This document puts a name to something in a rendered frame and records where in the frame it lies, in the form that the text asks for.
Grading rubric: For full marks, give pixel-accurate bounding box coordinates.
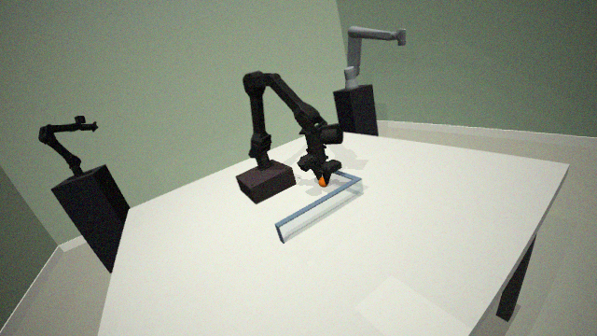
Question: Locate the clear l-shaped low wall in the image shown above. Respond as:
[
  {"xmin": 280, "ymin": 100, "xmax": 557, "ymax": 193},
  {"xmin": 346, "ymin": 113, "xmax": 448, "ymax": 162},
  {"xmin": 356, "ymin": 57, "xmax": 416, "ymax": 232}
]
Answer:
[{"xmin": 279, "ymin": 173, "xmax": 364, "ymax": 243}]

